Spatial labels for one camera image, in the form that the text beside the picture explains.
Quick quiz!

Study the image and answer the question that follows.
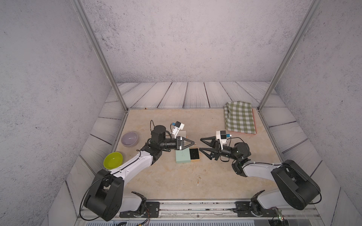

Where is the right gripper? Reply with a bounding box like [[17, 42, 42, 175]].
[[201, 137, 240, 163]]

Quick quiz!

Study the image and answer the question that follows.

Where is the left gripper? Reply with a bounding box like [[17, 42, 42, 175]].
[[158, 137, 193, 152]]

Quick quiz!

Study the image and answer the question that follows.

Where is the mint green jewelry box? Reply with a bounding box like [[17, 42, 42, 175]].
[[175, 148, 191, 163]]

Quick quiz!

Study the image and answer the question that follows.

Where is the black lined box drawer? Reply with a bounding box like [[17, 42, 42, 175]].
[[189, 148, 200, 162]]

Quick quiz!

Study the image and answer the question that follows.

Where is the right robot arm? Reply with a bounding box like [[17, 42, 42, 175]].
[[200, 136, 321, 215]]

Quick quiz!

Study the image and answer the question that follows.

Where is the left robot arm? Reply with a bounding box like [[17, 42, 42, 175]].
[[80, 125, 195, 221]]

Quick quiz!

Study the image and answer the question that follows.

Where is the cream jewelry box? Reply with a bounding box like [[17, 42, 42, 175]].
[[177, 131, 187, 138]]

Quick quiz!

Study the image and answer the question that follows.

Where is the green checkered cloth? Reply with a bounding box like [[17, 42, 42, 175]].
[[223, 101, 256, 135]]

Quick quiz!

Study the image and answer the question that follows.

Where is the purple bowl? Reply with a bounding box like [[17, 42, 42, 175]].
[[121, 131, 139, 147]]

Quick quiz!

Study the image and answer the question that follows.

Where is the pink board under cloth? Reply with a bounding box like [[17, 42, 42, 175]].
[[225, 109, 256, 135]]

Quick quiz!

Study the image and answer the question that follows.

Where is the lime green bowl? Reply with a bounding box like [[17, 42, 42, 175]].
[[103, 152, 123, 170]]

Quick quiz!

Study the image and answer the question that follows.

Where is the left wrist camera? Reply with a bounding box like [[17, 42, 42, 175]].
[[171, 121, 184, 138]]

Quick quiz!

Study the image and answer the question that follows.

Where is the front aluminium rail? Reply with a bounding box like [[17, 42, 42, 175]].
[[76, 199, 324, 226]]

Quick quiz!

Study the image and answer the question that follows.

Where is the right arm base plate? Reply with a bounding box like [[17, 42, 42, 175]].
[[232, 201, 277, 218]]

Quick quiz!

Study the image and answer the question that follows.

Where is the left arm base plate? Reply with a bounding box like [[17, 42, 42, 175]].
[[119, 201, 160, 218]]

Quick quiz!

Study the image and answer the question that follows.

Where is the right aluminium frame post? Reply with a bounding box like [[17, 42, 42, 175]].
[[257, 0, 322, 112]]

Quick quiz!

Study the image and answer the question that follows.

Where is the aluminium frame post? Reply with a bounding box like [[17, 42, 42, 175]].
[[257, 0, 322, 112], [71, 0, 128, 112]]

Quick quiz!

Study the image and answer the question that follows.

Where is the left aluminium frame post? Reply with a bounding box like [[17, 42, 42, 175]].
[[71, 0, 128, 112]]

